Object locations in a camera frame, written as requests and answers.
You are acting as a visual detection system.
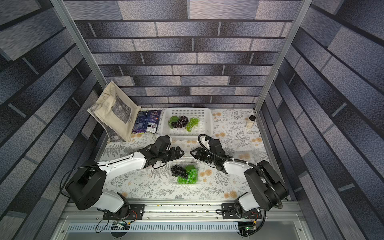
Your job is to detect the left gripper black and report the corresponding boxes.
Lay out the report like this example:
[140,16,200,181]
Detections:
[158,146,187,163]

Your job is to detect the small dark grape bunch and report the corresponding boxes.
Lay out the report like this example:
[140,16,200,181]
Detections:
[171,165,188,179]

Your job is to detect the clear clamshell container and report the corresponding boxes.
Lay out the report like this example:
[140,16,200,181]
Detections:
[229,141,269,164]
[167,159,200,185]

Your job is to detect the bright green grape bunch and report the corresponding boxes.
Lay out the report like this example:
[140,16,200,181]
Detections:
[177,165,198,184]

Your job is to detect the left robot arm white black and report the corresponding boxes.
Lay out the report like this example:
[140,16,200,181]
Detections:
[65,135,185,220]

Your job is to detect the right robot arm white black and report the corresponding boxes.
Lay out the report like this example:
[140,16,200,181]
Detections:
[190,134,289,218]

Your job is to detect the white plastic basket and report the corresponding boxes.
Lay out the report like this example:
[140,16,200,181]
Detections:
[160,108,213,141]

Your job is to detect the dark purple grape bunch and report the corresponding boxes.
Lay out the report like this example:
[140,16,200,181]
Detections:
[169,116,189,129]

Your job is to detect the blue snack bag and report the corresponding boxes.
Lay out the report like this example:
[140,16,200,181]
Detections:
[132,110,162,134]

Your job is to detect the small bottle black cap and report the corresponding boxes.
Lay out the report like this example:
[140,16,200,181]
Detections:
[246,115,256,129]

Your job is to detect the beige canvas tote bag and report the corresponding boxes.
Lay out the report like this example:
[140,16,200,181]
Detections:
[87,82,142,142]

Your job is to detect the green circuit board right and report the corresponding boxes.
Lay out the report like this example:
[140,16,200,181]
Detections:
[238,221,258,237]

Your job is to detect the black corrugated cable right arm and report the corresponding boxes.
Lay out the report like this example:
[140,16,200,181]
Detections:
[197,133,284,236]

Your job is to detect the aluminium rail base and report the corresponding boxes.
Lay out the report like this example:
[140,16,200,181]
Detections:
[52,200,312,240]

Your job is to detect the circuit board left wires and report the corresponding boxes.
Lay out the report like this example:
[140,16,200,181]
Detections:
[95,218,136,236]

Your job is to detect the left aluminium frame post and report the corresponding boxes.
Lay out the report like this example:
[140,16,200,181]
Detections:
[50,0,107,89]

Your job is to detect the aluminium frame post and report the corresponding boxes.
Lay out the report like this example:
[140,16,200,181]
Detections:
[253,0,313,112]
[50,0,107,89]

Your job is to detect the right aluminium frame post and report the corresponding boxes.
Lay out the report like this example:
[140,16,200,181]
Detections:
[253,0,313,112]

